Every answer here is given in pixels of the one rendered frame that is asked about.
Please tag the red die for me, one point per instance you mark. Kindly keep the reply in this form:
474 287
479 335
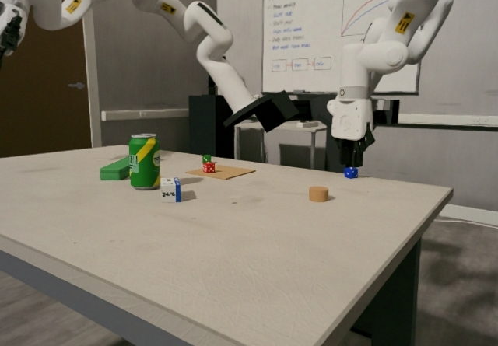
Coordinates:
209 167

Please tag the tan short cylinder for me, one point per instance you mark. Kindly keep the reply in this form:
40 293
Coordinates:
318 194

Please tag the tan flat mat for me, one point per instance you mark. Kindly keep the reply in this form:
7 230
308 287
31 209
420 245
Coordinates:
222 172

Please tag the green soda can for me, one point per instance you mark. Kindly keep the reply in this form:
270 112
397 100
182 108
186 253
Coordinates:
144 160

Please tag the green rectangular box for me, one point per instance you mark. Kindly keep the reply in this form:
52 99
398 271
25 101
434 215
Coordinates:
116 171

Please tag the blue die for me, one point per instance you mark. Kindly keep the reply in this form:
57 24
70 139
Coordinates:
351 172

